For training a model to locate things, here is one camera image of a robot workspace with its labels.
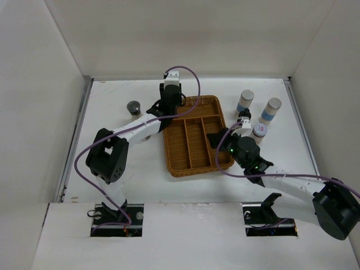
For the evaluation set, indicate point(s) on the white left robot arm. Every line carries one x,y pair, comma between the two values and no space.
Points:
107,157

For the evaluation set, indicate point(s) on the blue label salt jar right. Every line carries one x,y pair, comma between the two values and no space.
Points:
270,110

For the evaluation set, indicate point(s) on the black cap white bottle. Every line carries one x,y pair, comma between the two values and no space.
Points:
245,113

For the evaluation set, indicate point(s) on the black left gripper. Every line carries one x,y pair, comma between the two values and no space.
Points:
161,88

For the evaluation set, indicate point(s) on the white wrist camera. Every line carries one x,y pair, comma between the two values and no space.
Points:
171,78
244,126

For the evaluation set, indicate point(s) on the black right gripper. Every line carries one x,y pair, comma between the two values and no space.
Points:
229,136

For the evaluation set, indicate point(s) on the red label spice jar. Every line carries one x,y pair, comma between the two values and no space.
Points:
259,132

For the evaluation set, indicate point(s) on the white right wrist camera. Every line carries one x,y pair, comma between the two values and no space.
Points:
244,126

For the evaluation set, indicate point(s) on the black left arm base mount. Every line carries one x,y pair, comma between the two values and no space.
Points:
108,222

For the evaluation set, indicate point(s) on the dark lid spice jar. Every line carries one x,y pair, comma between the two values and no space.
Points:
134,108

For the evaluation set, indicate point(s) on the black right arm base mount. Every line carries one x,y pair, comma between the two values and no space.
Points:
261,221

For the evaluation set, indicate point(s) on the blue label salt jar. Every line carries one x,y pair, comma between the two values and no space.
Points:
245,100
270,110

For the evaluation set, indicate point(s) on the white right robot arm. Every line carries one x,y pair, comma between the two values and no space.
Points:
323,201

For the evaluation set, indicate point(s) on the blue label salt jar left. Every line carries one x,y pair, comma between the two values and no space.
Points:
245,100

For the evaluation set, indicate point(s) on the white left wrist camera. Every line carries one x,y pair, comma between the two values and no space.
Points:
171,78

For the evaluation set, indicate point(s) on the brown wicker divided basket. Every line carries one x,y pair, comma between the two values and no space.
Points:
187,149

